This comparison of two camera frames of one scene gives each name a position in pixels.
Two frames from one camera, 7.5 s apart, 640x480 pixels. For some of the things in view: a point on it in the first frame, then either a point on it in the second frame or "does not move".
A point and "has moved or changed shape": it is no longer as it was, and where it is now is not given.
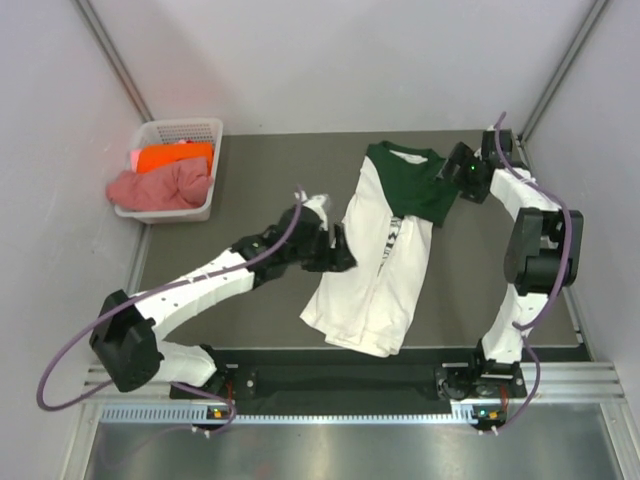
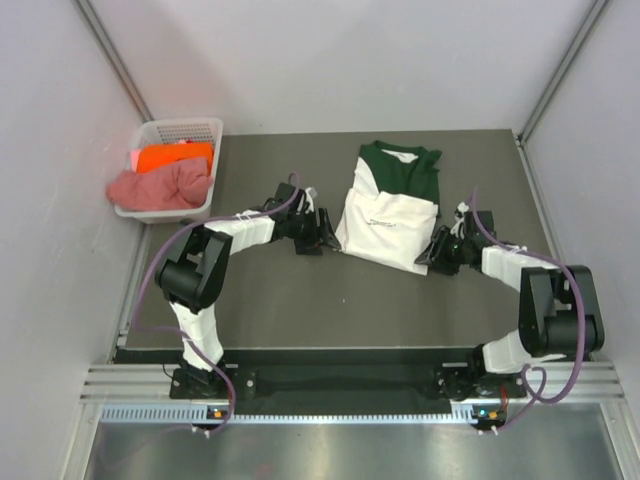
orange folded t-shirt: [158, 155] does not move
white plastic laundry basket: [178, 131] does not move
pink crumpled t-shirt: [183, 184] does not move
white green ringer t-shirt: [367, 299] has moved or changed shape
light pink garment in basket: [134, 158] does not move
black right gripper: [463, 156] to [434, 254]
